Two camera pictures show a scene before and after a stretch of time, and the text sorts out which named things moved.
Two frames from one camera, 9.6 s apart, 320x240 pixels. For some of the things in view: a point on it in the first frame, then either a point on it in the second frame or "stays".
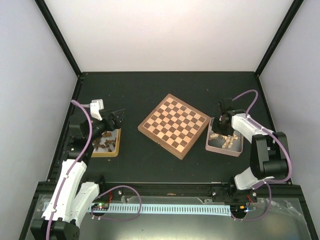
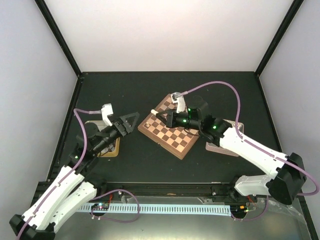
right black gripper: x=215 y=128 to x=171 y=122
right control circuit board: x=238 y=209 stays
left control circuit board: x=103 y=205 stays
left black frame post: x=52 y=23 stays
